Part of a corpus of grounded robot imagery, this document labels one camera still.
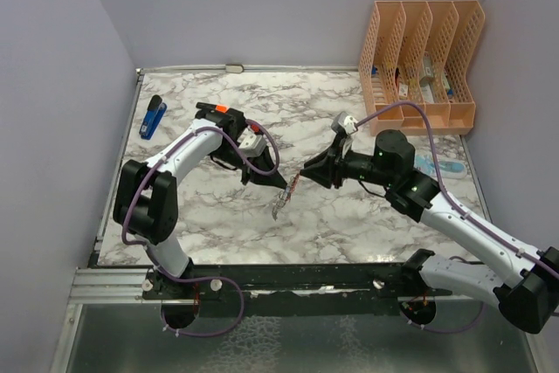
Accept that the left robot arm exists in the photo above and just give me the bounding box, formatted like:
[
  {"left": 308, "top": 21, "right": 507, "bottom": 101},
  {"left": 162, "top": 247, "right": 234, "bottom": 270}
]
[{"left": 113, "top": 102, "right": 287, "bottom": 299}]

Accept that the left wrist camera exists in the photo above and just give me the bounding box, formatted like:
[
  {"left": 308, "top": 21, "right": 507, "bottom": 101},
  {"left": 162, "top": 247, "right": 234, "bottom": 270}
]
[{"left": 238, "top": 133, "right": 266, "bottom": 158}]

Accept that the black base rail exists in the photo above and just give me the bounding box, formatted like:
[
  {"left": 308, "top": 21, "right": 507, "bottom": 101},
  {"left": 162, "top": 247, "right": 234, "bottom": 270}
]
[{"left": 142, "top": 263, "right": 450, "bottom": 318}]

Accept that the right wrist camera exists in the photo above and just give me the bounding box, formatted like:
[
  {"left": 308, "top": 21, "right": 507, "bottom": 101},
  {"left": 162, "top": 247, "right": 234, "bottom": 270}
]
[{"left": 331, "top": 112, "right": 358, "bottom": 135}]

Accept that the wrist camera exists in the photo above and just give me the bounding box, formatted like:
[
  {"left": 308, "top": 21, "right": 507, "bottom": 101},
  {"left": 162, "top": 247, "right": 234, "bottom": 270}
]
[
  {"left": 238, "top": 133, "right": 266, "bottom": 158},
  {"left": 331, "top": 112, "right": 358, "bottom": 135}
]

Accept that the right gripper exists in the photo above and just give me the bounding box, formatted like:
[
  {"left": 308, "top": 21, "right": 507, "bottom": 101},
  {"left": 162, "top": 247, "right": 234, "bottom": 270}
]
[{"left": 300, "top": 135, "right": 394, "bottom": 190}]

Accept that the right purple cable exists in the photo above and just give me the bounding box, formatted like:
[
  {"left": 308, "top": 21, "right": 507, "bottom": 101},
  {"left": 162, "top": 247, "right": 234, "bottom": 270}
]
[{"left": 353, "top": 100, "right": 559, "bottom": 333}]

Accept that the peach desk file organizer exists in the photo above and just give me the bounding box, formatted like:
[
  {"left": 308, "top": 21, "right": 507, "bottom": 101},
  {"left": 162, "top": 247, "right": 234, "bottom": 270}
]
[{"left": 358, "top": 0, "right": 485, "bottom": 135}]

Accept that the blue stapler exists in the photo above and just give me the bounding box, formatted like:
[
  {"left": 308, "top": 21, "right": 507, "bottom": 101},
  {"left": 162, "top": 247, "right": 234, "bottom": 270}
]
[{"left": 139, "top": 94, "right": 168, "bottom": 140}]

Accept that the light blue packaged item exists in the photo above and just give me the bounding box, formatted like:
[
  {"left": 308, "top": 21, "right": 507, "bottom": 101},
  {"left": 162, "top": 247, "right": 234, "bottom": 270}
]
[{"left": 414, "top": 155, "right": 467, "bottom": 179}]

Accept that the orange black highlighter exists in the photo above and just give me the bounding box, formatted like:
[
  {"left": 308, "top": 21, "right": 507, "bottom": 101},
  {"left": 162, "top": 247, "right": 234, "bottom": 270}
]
[{"left": 196, "top": 102, "right": 229, "bottom": 115}]

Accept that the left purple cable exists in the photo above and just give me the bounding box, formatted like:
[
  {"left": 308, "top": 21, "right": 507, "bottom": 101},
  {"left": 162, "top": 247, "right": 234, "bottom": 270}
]
[{"left": 121, "top": 119, "right": 281, "bottom": 338}]

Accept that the red handled keyring with rings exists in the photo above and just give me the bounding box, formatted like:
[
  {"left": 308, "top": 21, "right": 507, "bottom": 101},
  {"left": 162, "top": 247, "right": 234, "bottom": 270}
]
[{"left": 272, "top": 172, "right": 300, "bottom": 221}]

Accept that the purple cable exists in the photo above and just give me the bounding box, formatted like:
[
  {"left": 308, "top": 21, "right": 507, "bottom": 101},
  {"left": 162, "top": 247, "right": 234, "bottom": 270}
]
[
  {"left": 353, "top": 100, "right": 559, "bottom": 333},
  {"left": 121, "top": 119, "right": 281, "bottom": 338}
]

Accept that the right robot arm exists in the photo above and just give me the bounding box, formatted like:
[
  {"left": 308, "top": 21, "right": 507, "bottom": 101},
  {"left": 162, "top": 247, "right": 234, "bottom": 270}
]
[{"left": 300, "top": 129, "right": 558, "bottom": 334}]

